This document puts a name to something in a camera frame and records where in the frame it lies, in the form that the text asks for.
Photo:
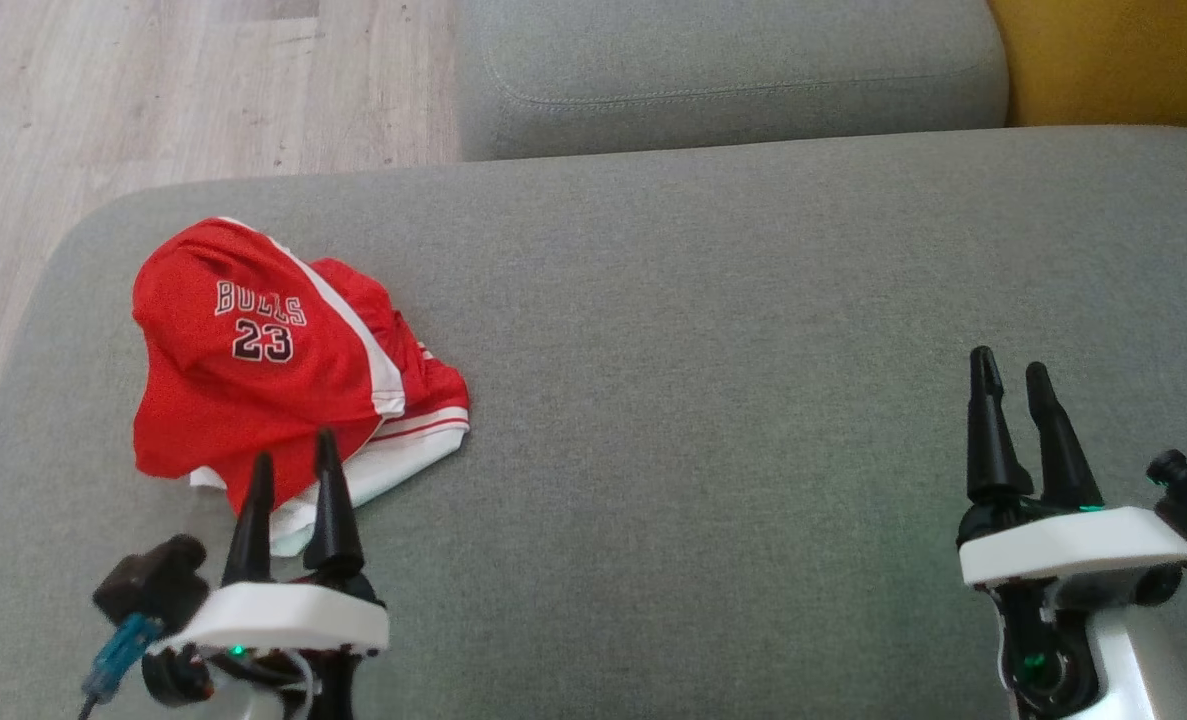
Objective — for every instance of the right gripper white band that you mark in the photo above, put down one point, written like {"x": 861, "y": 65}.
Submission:
{"x": 1063, "y": 548}

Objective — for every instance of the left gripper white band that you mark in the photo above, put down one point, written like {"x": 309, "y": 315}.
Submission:
{"x": 283, "y": 618}

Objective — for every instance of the yellow sofa back cushion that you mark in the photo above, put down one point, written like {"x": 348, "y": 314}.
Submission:
{"x": 1123, "y": 55}

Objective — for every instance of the grey sofa back cushion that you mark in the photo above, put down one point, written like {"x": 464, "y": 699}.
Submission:
{"x": 733, "y": 70}

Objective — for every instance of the wide grey sofa seat cushion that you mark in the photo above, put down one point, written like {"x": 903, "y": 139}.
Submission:
{"x": 703, "y": 350}

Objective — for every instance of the red Bulls jersey white sleeves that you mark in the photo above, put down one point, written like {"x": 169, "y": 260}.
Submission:
{"x": 423, "y": 400}

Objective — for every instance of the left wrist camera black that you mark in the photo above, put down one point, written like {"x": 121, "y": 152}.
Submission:
{"x": 153, "y": 585}

